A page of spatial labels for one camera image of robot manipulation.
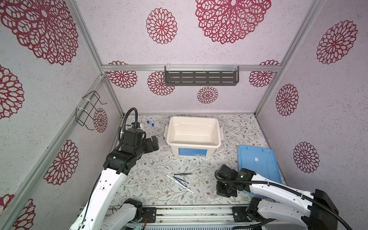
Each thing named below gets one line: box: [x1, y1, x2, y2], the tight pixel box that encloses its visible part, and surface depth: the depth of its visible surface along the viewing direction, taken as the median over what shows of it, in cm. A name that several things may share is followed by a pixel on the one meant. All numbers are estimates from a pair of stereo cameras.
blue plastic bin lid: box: [237, 144, 283, 184], surface depth 96 cm
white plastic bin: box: [163, 116, 224, 158], surface depth 97 cm
